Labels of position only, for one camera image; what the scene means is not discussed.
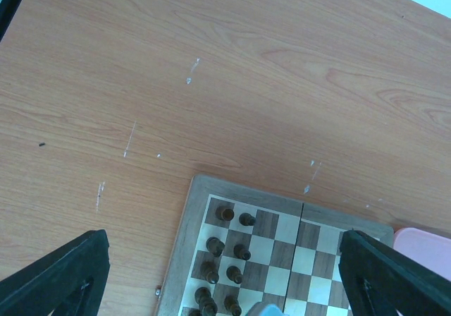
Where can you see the dark knight piece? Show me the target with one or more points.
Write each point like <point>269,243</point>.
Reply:
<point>215,246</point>

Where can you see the dark rook piece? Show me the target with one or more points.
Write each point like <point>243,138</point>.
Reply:
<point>224,213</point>

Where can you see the dark king piece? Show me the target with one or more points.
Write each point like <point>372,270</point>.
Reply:
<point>207,305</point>

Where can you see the dark bishop piece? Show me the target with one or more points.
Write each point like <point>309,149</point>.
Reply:
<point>209,272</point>

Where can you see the pink plastic tray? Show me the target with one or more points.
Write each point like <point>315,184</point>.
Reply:
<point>429,250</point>

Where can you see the dark pawn piece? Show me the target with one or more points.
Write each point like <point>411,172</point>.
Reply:
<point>234,274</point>
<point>241,252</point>
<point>247,219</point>
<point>232,305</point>

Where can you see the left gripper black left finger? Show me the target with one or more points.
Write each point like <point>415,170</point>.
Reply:
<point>68,281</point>

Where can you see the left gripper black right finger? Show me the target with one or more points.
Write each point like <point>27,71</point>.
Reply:
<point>379,280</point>

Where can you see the wooden chess board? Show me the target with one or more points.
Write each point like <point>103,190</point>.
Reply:
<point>295,252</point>

